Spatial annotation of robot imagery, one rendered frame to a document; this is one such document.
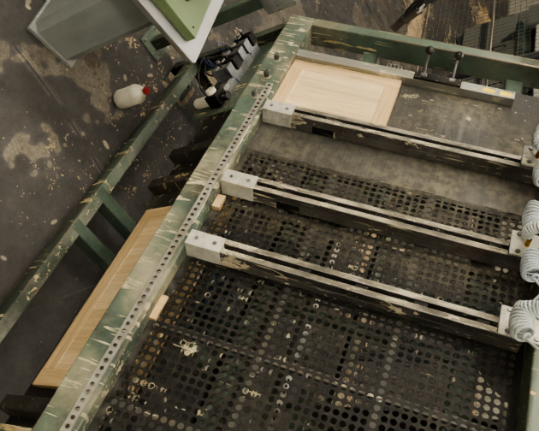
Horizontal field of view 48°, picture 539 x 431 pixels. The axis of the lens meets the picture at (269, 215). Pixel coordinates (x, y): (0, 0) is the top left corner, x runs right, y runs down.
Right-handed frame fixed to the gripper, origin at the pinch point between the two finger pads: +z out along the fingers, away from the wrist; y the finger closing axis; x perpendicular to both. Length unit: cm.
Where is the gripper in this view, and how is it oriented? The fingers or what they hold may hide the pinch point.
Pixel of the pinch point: (398, 24)
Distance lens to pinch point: 269.1
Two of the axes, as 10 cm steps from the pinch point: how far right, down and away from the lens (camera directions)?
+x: -8.0, -5.3, -2.9
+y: 2.6, -7.4, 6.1
